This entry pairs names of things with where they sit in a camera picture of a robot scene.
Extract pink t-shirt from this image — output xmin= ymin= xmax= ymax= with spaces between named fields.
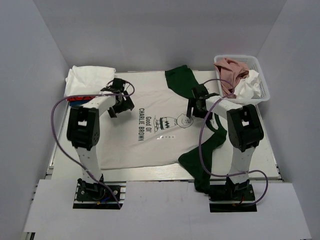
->
xmin=214 ymin=57 xmax=249 ymax=96

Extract white green Charlie Brown t-shirt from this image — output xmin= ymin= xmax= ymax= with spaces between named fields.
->
xmin=97 ymin=65 xmax=227 ymax=194

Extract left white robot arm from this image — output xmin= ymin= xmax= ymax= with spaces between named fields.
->
xmin=66 ymin=78 xmax=135 ymax=200

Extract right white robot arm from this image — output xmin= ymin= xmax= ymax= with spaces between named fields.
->
xmin=187 ymin=84 xmax=264 ymax=200

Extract folded white t-shirt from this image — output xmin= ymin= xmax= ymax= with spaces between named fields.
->
xmin=64 ymin=65 xmax=116 ymax=97

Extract folded red t-shirt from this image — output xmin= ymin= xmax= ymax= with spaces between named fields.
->
xmin=66 ymin=95 xmax=95 ymax=102

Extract folded blue t-shirt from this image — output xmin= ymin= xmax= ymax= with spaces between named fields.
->
xmin=69 ymin=100 xmax=89 ymax=107

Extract white plastic laundry basket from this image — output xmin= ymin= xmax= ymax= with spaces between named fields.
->
xmin=214 ymin=55 xmax=270 ymax=105

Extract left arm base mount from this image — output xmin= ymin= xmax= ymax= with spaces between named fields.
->
xmin=72 ymin=178 xmax=127 ymax=210

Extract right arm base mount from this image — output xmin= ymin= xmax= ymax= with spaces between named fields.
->
xmin=208 ymin=184 xmax=257 ymax=213

